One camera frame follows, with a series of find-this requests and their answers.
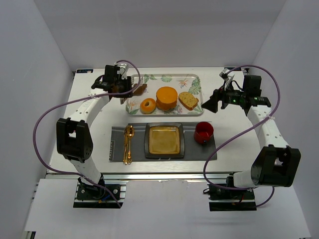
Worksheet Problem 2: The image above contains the brown chocolate croissant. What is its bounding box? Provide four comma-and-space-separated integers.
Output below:
133, 84, 147, 96

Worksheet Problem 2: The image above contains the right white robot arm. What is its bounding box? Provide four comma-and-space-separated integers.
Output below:
202, 73, 301, 189

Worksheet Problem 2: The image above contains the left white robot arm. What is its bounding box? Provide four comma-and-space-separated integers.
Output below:
56, 63, 133, 185

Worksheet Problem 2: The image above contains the sliced loaf bread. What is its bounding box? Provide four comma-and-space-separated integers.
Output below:
178, 92, 199, 111

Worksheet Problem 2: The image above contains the floral serving tray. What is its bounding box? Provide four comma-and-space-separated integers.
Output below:
125, 74, 203, 117

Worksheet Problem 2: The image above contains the red mug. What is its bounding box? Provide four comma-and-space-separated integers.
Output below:
194, 121, 214, 144

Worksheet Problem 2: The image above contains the blue label sticker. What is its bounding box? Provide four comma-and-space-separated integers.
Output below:
76, 69, 93, 74

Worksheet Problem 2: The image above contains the round orange sponge cake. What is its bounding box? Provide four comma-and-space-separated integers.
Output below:
156, 87, 178, 111

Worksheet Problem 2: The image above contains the gold spoon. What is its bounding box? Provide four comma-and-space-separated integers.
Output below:
127, 125, 135, 165

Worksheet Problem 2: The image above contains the square brown ceramic plate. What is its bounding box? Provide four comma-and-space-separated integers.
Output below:
145, 122, 185, 158

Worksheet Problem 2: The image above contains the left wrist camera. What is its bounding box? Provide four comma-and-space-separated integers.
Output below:
115, 63, 129, 79

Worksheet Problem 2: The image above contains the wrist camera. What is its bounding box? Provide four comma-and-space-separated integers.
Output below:
219, 68, 235, 90
115, 63, 129, 79

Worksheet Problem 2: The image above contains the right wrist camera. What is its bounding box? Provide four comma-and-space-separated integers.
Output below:
219, 68, 235, 90

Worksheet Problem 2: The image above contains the glazed ring donut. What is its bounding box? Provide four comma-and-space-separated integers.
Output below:
140, 98, 156, 115

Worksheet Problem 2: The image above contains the aluminium frame rail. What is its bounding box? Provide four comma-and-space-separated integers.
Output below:
32, 171, 237, 200

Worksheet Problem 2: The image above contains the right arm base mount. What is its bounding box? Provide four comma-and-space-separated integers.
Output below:
203, 183, 257, 212

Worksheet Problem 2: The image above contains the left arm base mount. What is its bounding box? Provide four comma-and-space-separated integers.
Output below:
73, 178, 126, 209

